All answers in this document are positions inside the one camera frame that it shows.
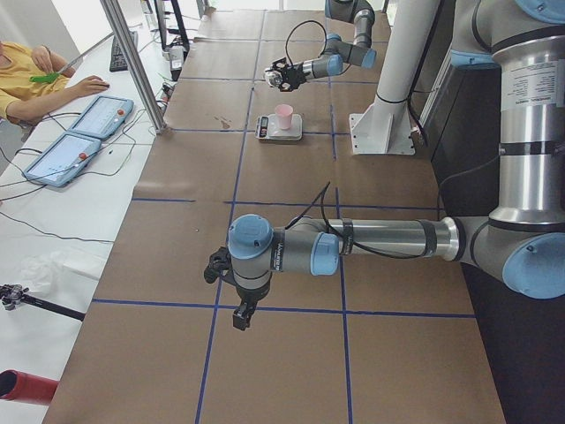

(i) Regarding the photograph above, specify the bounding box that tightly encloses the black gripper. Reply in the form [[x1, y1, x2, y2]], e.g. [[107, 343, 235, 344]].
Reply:
[[271, 57, 305, 92], [232, 283, 270, 329]]

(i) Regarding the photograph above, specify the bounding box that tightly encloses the clear glass sauce bottle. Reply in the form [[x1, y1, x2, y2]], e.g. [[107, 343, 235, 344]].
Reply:
[[264, 68, 283, 87]]

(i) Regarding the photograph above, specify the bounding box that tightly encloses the pink paper cup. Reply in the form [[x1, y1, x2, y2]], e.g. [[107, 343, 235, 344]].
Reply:
[[275, 103, 294, 130]]

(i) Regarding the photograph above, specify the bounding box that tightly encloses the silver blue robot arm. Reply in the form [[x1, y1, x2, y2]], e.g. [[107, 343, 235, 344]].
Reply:
[[264, 0, 377, 92], [204, 1, 564, 330]]

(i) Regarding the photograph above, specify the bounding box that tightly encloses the silver digital kitchen scale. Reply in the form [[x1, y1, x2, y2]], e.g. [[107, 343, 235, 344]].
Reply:
[[255, 114, 303, 141]]

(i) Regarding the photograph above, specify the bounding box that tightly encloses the black clamp stand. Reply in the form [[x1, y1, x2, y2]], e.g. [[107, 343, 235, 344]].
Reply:
[[154, 0, 190, 81]]

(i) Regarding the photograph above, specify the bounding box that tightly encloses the black keyboard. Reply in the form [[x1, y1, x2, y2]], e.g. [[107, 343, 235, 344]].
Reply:
[[109, 36, 128, 72]]

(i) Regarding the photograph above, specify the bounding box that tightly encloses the upper blue teach pendant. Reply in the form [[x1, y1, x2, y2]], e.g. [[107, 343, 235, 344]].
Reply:
[[67, 95, 134, 140]]

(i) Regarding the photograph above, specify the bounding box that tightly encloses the blue teach pendant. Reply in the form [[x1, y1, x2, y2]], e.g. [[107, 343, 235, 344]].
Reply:
[[67, 95, 134, 140], [22, 132, 102, 188]]

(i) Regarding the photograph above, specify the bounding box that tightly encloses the white crumpled plastic bag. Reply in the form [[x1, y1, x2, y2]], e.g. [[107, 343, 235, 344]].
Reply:
[[17, 250, 105, 301]]

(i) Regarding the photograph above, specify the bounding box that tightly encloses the green plastic clip tool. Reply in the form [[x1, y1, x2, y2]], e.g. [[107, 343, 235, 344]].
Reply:
[[29, 72, 60, 84]]

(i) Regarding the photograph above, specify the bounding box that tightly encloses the lower blue teach pendant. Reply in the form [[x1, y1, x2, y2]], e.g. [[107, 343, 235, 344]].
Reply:
[[22, 132, 102, 188]]

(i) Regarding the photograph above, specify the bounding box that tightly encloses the red cylinder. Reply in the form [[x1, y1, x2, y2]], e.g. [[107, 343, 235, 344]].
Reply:
[[1, 369, 59, 405]]

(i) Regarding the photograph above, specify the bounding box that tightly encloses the person in yellow shirt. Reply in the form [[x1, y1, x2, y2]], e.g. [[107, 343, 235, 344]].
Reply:
[[1, 42, 109, 125]]

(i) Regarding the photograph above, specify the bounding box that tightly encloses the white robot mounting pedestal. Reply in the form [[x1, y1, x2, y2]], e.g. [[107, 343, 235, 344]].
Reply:
[[350, 0, 441, 155]]

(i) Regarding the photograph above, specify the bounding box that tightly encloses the aluminium frame post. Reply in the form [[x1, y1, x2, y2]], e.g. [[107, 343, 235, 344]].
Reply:
[[101, 0, 167, 134]]

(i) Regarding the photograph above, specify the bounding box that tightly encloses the black camera tripod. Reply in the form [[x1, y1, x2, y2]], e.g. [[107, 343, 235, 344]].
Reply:
[[1, 284, 86, 322]]

